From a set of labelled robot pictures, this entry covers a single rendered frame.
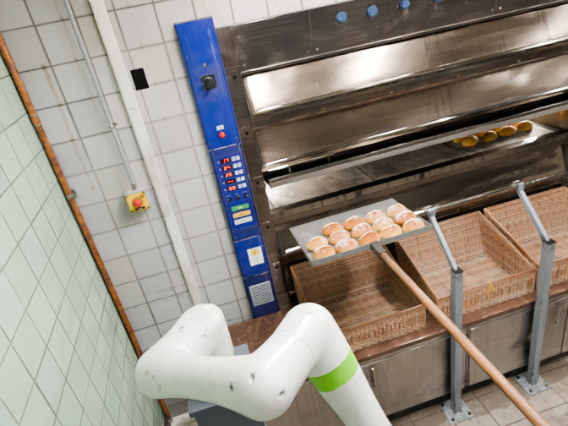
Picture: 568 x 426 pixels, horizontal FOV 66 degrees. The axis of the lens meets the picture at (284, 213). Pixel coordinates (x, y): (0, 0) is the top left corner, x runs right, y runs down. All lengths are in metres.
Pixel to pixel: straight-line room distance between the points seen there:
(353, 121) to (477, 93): 0.70
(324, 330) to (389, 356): 1.39
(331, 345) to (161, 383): 0.43
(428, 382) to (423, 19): 1.83
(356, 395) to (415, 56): 1.72
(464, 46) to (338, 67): 0.66
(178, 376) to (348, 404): 0.38
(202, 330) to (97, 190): 1.13
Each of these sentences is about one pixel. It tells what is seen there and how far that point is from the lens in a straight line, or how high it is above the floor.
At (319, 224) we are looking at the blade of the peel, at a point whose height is 1.18.
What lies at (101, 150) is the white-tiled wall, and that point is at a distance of 2.11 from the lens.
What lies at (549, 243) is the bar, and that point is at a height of 0.95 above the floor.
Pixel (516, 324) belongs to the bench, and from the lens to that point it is 2.66.
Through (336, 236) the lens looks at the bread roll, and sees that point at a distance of 1.90.
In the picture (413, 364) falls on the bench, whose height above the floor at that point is 0.41.
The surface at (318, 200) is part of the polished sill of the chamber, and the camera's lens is 2.32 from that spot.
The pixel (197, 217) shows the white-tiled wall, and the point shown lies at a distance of 2.22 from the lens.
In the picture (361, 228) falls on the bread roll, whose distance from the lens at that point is 1.94.
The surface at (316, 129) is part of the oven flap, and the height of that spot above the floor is 1.56.
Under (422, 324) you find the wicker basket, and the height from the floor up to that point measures 0.61.
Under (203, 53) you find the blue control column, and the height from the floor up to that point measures 2.02.
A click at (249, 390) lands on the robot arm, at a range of 0.86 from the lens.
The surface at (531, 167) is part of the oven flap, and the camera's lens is 2.97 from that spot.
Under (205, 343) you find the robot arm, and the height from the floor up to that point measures 1.41.
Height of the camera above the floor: 2.21
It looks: 27 degrees down
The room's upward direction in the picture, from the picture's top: 11 degrees counter-clockwise
